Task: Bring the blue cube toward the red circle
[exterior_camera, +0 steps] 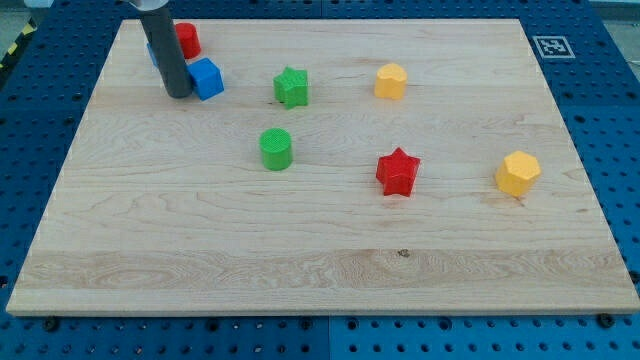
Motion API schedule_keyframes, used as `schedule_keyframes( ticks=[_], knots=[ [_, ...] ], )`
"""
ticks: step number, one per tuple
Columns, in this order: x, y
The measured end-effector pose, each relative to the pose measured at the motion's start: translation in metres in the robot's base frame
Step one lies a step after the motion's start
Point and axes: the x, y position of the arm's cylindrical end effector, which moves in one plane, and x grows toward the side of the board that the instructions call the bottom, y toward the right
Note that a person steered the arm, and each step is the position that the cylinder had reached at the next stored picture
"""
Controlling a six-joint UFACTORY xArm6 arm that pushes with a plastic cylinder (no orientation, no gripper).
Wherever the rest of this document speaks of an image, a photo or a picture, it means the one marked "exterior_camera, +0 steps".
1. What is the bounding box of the blue cube block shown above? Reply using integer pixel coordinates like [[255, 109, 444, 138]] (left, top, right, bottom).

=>
[[187, 58, 225, 101]]

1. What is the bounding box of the wooden board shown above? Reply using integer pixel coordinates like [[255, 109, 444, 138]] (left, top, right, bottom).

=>
[[7, 19, 639, 317]]

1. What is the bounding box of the green cylinder block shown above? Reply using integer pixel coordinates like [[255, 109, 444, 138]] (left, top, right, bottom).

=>
[[259, 128, 293, 171]]

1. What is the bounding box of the red star block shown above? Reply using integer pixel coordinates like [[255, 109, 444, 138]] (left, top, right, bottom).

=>
[[376, 147, 421, 197]]

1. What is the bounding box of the green star block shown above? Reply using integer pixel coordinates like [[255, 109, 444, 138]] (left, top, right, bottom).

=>
[[273, 66, 309, 109]]

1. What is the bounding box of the yellow heart block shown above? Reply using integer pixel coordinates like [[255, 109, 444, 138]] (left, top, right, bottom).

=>
[[374, 63, 408, 100]]

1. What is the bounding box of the red cylinder block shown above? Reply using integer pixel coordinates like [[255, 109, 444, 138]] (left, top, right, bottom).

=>
[[174, 22, 201, 59]]

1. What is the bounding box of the yellow hexagon block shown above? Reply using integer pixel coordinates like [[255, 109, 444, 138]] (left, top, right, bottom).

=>
[[494, 151, 541, 197]]

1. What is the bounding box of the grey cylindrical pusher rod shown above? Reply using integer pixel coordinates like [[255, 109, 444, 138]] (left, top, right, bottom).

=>
[[140, 4, 192, 98]]

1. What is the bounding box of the white fiducial marker tag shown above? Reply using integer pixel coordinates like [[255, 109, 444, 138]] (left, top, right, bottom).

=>
[[533, 35, 575, 59]]

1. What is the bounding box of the black yellow hazard tape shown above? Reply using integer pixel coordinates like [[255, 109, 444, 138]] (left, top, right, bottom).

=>
[[1, 18, 37, 72]]

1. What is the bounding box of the silver rod mount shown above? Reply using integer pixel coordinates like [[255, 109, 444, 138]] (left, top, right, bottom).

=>
[[123, 0, 169, 12]]

